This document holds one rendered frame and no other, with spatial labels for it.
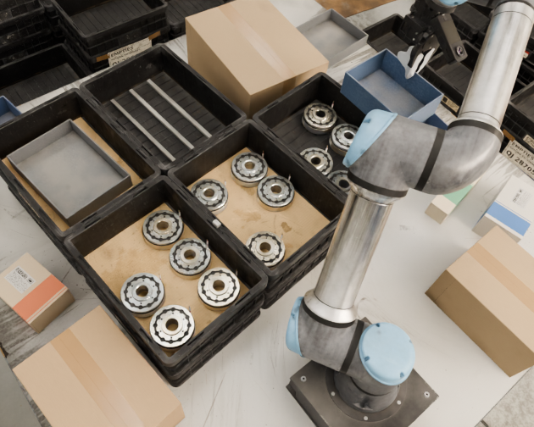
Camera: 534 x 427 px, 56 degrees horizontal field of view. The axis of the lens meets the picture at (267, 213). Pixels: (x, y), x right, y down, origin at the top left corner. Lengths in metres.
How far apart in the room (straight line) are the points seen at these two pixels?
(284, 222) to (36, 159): 0.71
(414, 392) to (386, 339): 0.26
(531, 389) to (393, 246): 1.05
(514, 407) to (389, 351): 1.32
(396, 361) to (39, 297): 0.87
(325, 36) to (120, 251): 1.21
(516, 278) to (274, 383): 0.68
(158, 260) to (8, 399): 1.04
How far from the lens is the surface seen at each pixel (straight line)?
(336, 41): 2.09
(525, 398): 2.37
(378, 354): 1.05
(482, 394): 1.49
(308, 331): 1.06
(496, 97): 1.00
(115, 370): 1.20
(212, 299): 1.23
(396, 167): 0.90
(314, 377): 1.26
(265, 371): 1.35
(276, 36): 1.76
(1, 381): 2.21
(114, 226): 1.34
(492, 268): 1.44
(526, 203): 1.71
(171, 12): 2.70
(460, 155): 0.91
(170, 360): 1.12
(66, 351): 1.24
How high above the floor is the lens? 2.00
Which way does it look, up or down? 58 degrees down
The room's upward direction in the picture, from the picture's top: 9 degrees clockwise
